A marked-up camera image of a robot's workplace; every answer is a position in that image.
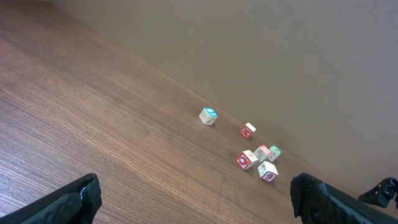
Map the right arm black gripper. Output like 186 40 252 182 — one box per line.
358 177 397 208

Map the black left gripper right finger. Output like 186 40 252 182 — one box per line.
290 173 397 224

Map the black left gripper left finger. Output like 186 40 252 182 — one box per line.
1 173 102 224

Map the red nine wooden block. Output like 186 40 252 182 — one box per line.
257 161 279 182

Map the green N letter block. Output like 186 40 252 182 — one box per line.
268 145 282 162

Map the red I letter block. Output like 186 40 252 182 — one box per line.
253 145 272 163

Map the red Q wooden block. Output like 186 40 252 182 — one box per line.
236 150 258 170

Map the red letter block top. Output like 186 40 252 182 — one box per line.
239 123 256 139

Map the blue letter block far left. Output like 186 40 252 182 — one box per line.
199 107 218 125

